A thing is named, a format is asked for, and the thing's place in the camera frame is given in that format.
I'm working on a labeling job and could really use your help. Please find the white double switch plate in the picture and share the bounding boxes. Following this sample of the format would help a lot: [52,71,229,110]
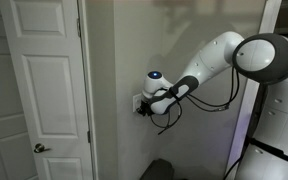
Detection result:
[131,92,144,114]

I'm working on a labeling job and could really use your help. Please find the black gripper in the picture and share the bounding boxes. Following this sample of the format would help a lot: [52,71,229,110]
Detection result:
[135,99,156,117]

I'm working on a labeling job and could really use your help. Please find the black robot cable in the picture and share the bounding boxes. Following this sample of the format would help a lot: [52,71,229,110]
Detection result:
[149,65,241,136]

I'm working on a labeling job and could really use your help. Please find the white doorway trim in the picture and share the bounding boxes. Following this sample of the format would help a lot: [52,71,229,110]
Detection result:
[224,0,283,180]

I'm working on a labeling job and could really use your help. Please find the white panel door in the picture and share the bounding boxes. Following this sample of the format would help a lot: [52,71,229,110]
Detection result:
[0,0,96,180]

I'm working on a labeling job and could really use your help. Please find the brass door knob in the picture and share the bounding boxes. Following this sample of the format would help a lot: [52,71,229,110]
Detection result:
[33,142,52,155]

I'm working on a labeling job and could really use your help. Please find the white door frame trim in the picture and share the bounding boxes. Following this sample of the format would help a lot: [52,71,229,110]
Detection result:
[77,0,100,180]

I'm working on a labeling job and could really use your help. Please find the black floor object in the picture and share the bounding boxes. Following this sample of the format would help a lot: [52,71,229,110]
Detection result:
[139,158,176,180]

